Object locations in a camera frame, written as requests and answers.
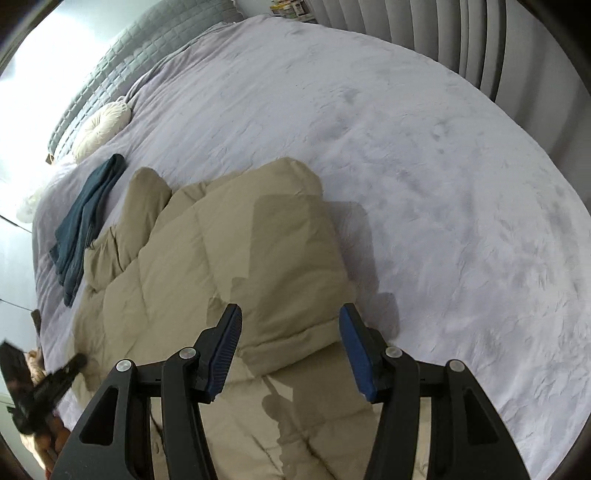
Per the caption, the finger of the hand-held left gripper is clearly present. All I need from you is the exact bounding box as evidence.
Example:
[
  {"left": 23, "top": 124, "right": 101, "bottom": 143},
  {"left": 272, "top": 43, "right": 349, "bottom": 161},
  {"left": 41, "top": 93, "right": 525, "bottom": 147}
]
[{"left": 41, "top": 353, "right": 88, "bottom": 393}]

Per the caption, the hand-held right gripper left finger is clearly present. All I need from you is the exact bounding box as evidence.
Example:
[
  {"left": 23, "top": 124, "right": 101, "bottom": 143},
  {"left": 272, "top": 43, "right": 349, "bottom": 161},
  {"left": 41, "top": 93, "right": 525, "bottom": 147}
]
[{"left": 50, "top": 304, "right": 243, "bottom": 480}]

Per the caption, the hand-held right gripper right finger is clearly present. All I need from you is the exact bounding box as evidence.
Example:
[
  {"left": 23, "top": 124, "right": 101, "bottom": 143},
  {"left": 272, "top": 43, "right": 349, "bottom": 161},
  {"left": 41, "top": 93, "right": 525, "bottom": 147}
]
[{"left": 338, "top": 303, "right": 532, "bottom": 480}]

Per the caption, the beige puffer jacket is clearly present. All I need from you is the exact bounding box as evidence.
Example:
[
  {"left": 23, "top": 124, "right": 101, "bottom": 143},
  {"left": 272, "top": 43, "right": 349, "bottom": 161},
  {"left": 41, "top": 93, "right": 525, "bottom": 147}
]
[{"left": 74, "top": 157, "right": 384, "bottom": 480}]

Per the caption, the person's left hand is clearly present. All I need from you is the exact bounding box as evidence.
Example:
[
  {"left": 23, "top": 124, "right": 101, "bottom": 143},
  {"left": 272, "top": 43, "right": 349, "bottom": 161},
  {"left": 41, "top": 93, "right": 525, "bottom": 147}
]
[{"left": 22, "top": 350, "right": 71, "bottom": 474}]

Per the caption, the dark teal folded garment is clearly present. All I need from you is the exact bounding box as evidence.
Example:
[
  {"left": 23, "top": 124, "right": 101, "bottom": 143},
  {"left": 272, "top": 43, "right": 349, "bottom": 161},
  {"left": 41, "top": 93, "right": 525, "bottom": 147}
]
[{"left": 48, "top": 154, "right": 127, "bottom": 308}]

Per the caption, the white fluffy cushion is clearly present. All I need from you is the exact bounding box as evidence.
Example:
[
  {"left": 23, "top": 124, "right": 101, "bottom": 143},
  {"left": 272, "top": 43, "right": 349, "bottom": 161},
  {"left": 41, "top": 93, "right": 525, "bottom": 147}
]
[{"left": 16, "top": 185, "right": 47, "bottom": 222}]

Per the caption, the lavender bed blanket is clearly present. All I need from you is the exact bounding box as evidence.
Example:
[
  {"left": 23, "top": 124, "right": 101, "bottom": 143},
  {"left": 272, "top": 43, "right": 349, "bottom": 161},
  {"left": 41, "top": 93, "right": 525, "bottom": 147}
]
[{"left": 31, "top": 14, "right": 591, "bottom": 480}]

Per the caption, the round cream pillow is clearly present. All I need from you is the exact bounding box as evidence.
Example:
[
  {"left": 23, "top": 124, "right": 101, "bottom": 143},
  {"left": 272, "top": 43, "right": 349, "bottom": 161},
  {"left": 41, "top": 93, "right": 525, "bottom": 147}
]
[{"left": 73, "top": 102, "right": 132, "bottom": 162}]

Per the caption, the grey quilted headboard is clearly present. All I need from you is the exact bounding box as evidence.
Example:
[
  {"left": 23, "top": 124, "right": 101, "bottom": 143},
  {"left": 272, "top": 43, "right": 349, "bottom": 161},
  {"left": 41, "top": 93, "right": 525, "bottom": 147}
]
[{"left": 46, "top": 0, "right": 245, "bottom": 162}]

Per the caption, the grey curtain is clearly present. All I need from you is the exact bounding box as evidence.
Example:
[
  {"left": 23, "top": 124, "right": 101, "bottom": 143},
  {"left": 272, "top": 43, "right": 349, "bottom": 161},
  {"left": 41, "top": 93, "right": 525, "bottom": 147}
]
[{"left": 305, "top": 0, "right": 573, "bottom": 153}]

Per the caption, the clutter of small containers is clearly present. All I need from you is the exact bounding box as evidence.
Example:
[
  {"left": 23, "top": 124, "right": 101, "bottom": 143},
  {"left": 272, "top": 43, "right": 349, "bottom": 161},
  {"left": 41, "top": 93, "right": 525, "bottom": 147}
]
[{"left": 270, "top": 0, "right": 319, "bottom": 24}]

